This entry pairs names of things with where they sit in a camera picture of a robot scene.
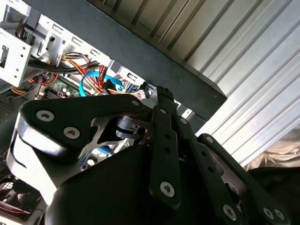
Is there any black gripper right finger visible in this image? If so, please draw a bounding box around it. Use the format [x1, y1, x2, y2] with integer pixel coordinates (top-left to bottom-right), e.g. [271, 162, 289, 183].
[167, 99, 292, 225]

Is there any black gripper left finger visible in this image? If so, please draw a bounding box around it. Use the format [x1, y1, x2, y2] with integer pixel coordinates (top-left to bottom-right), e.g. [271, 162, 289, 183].
[6, 93, 182, 210]

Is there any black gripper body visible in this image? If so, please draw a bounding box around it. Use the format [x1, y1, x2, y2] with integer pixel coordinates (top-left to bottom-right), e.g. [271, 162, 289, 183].
[44, 138, 222, 225]

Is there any power wire with black plug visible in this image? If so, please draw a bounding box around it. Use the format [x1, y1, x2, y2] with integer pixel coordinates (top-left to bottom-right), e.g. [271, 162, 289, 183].
[60, 52, 174, 106]

